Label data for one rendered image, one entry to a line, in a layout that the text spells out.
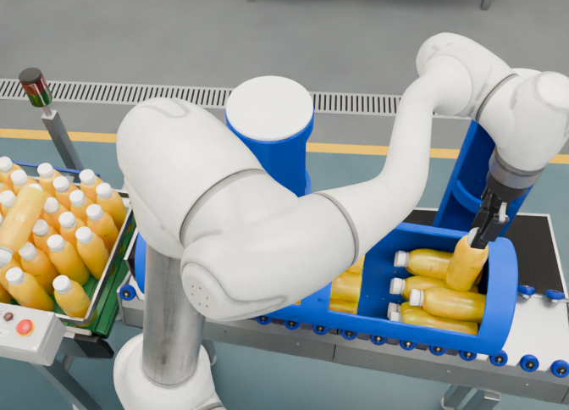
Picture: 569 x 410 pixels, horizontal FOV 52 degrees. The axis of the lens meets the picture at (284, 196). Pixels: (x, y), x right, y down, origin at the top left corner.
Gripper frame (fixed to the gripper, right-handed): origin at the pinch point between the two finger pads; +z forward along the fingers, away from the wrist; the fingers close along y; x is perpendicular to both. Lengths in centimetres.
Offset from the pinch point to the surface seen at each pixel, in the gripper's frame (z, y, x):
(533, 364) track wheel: 38.5, -11.4, -22.8
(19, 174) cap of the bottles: 26, 12, 119
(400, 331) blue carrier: 24.6, -14.9, 11.7
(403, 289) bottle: 28.1, -2.2, 11.5
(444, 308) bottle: 21.9, -8.6, 2.4
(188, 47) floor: 137, 192, 138
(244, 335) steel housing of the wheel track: 48, -14, 51
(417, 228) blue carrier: 14.8, 7.6, 11.1
